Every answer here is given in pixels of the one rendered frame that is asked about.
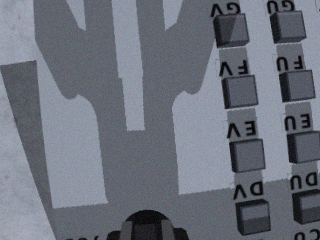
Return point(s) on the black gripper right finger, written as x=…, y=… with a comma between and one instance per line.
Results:
x=166, y=231

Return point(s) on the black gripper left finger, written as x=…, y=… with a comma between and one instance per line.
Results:
x=127, y=232

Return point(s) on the large grey box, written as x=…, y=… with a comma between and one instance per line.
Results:
x=150, y=108

